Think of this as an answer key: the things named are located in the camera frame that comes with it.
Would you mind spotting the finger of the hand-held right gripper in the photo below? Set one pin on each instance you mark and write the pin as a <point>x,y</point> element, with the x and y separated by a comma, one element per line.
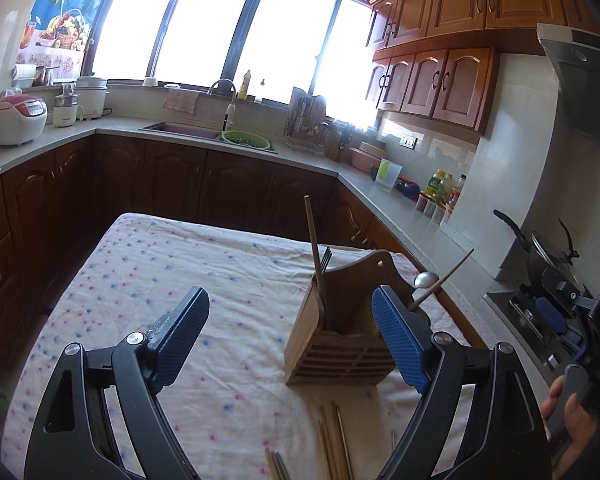
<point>552,316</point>
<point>567,290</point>

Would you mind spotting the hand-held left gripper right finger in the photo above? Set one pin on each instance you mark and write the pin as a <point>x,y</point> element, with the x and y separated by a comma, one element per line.
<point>400,342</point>

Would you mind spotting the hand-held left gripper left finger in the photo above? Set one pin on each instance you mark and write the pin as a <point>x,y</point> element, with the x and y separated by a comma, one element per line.
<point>180,332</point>

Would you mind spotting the metal spoon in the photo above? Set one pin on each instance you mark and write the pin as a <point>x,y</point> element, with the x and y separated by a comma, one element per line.
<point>426,280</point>

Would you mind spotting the wooden utensil holder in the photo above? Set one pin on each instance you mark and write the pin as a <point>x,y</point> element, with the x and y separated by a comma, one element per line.
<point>330,352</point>

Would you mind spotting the person's right hand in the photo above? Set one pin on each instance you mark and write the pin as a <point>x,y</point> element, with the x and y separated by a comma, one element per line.
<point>580,425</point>

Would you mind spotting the gas stove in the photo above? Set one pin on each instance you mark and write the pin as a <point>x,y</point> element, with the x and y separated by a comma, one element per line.
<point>510,310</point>

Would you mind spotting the floral tablecloth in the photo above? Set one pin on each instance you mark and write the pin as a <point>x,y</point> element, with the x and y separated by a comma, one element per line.
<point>220,270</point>

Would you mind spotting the black wok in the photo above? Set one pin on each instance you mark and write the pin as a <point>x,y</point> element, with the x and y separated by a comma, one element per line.
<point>517,235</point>

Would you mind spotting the row of white spice jars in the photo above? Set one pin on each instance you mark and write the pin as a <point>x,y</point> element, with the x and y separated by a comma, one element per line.
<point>432,209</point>

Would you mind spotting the stone kitchen countertop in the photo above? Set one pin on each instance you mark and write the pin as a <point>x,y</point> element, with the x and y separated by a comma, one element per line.
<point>370,195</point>

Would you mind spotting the wooden base cabinets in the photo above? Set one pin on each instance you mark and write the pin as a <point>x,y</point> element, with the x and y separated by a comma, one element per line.
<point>170,180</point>

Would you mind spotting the dark purple bowl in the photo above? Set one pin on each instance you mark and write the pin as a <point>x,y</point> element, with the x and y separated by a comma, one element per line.
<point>409,189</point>

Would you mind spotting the yellow cooking oil bottle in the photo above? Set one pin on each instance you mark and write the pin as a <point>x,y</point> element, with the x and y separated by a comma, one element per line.
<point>435,185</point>

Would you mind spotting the green and white cup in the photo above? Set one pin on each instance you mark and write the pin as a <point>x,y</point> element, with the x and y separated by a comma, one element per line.
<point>387,176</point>

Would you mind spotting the pink lidded container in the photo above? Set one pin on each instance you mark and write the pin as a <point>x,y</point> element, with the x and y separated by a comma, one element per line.
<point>367,156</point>

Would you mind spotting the kitchen sink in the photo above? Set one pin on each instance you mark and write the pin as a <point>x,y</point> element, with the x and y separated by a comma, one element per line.
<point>180,131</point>

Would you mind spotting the green colander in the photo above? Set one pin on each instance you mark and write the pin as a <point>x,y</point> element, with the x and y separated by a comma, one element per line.
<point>245,139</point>

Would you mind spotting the knife block with scissors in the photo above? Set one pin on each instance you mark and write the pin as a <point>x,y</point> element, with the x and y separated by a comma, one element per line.
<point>337,145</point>

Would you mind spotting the steel range hood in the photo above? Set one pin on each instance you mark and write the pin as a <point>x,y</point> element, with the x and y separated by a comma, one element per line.
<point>585,80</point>

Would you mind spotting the steel kitchen faucet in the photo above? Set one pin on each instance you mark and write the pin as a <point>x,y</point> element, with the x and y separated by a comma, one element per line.
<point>230,110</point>

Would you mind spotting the pink dish cloth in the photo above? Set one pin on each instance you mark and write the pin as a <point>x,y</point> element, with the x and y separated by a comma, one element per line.
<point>180,101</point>

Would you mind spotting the dish rack with cutting boards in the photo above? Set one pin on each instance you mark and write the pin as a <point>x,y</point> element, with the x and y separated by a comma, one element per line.
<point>305,115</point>

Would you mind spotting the large white rice cooker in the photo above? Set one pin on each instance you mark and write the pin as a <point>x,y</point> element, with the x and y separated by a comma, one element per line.
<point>94,100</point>

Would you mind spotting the small white food steamer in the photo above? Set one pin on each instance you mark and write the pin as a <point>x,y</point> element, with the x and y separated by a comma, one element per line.
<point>67,110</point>

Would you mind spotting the small dark-capped bottle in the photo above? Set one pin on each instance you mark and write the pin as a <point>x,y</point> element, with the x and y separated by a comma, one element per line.
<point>259,94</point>

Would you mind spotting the white bowl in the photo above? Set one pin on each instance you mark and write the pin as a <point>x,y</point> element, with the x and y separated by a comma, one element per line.
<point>150,82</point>

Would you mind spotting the yellow dish soap bottle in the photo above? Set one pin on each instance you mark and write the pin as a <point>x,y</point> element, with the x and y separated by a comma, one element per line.
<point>244,87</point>

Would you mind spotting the white and red rice cooker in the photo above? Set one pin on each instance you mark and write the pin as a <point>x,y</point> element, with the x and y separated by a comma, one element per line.
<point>17,120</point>

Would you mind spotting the paper towel roll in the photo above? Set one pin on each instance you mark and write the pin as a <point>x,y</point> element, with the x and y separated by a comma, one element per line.
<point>25,76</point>

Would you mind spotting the kitchen window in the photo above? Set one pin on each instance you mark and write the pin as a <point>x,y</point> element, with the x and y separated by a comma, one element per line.
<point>205,25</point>

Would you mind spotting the white wall outlet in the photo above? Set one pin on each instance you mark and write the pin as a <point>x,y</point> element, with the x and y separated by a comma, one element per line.
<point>409,140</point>

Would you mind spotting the wooden wall cabinets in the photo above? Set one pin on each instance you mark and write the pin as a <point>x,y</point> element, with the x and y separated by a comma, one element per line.
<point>430,82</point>
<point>460,0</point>

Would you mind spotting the tropical fruit wall poster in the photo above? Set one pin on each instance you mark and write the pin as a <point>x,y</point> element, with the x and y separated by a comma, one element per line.
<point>65,5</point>

